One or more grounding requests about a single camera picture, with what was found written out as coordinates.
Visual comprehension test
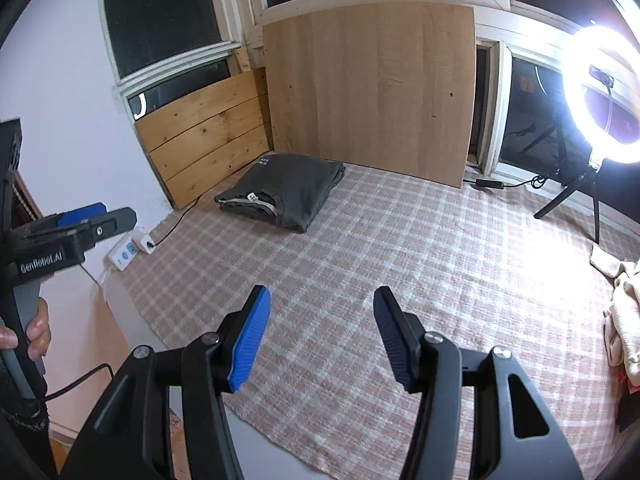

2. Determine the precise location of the dark grey t-shirt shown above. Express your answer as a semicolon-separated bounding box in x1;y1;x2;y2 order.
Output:
215;152;347;233

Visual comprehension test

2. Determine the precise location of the pile of clothes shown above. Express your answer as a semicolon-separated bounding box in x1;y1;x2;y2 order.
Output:
590;242;640;436

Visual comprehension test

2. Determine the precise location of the black charger cable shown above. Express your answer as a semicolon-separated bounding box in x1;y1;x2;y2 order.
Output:
155;195;201;250

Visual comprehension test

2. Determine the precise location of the person's left forearm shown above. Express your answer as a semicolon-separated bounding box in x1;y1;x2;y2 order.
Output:
0;352;51;433

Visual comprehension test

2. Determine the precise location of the wooden plank panel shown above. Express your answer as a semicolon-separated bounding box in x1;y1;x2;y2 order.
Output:
136;67;273;210

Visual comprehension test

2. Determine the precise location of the black tripod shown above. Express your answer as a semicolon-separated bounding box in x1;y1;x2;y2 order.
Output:
534;157;603;246

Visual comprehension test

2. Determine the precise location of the white power strip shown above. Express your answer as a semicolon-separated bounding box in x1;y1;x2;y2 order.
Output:
109;240;138;271

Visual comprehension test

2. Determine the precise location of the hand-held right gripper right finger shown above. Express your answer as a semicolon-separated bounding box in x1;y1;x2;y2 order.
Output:
373;286;583;480

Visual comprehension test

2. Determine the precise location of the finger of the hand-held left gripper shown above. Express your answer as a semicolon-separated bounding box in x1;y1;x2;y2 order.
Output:
22;202;107;235
75;207;138;251

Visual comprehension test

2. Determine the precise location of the beige plaid blanket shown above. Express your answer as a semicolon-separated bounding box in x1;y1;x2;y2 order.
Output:
122;162;640;478

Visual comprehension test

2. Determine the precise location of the black phone holder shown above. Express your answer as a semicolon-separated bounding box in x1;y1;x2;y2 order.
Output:
589;64;617;126

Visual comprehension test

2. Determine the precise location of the light wooden board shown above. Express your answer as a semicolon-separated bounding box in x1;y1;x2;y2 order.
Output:
262;1;477;190

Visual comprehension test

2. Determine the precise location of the person's left hand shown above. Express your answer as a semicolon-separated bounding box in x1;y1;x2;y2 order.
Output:
0;297;52;361

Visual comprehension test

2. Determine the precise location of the white ring light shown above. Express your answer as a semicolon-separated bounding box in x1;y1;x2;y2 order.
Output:
560;22;640;165

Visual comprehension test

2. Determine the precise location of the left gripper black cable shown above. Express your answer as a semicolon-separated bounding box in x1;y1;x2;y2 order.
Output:
32;364;115;402

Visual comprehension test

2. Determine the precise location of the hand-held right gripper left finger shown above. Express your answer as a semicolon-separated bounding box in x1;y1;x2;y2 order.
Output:
59;284;272;480

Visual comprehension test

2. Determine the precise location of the black power adapter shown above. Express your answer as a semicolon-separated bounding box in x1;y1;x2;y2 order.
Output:
462;172;551;192

